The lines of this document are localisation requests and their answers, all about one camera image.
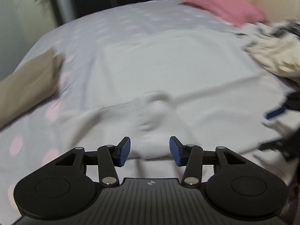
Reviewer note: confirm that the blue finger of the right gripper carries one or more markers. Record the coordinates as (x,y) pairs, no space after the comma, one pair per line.
(275,112)
(273,145)

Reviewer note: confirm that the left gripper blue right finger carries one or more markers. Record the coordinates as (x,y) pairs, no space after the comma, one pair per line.
(189,156)

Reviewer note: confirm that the folded beige garment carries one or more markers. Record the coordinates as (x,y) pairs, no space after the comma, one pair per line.
(28,86)

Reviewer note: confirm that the dark floral patterned garment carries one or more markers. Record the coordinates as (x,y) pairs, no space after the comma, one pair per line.
(267,30)

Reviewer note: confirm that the white sweatshirt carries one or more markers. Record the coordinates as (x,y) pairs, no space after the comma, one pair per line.
(195,84)

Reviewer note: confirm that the grey pink polka-dot bedspread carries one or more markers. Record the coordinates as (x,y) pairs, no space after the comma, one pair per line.
(31,141)

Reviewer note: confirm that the cream knit garment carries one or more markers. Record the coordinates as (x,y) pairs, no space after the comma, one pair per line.
(279,56)

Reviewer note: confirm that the pink pillow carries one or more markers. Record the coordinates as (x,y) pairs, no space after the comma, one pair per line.
(236,12)

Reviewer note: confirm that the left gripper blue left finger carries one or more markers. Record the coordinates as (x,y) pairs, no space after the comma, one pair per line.
(110,157)

